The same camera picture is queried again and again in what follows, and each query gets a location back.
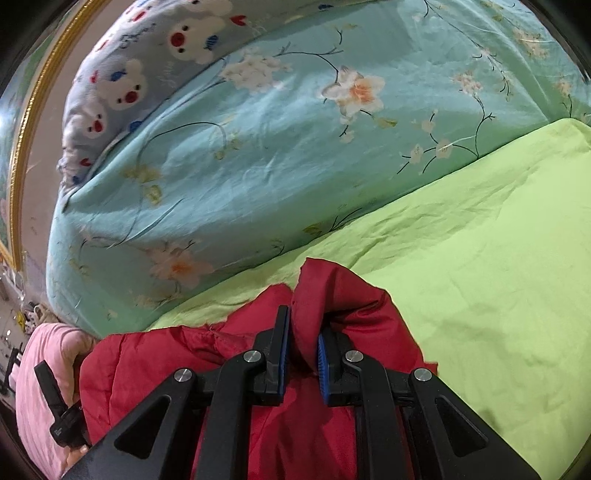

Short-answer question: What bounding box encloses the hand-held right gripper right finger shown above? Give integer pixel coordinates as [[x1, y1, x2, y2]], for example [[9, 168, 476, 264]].
[[317, 325, 541, 480]]

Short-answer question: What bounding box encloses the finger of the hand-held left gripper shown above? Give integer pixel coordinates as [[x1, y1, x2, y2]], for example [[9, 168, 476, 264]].
[[34, 362, 66, 417]]

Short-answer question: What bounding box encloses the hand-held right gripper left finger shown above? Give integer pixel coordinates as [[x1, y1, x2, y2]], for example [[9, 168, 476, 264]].
[[62, 305, 291, 480]]

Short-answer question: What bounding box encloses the red quilted jacket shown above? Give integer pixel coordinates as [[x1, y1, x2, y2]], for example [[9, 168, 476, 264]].
[[78, 258, 438, 480]]

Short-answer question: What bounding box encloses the pink quilt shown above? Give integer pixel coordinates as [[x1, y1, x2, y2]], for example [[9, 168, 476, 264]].
[[14, 323, 100, 472]]

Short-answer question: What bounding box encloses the cluttered shelf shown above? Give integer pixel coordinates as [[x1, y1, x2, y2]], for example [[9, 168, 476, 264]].
[[0, 272, 51, 398]]

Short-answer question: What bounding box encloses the lime green bedsheet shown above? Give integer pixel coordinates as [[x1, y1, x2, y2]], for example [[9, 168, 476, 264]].
[[148, 117, 591, 476]]

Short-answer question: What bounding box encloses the teal floral quilt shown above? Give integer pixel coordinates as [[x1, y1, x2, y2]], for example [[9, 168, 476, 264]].
[[46, 0, 591, 340]]

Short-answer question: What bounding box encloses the gold framed picture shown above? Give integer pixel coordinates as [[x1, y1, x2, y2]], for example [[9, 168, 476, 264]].
[[0, 0, 134, 273]]

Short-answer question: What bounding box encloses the bear print pillow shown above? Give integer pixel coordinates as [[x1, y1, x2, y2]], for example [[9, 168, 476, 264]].
[[58, 0, 287, 188]]

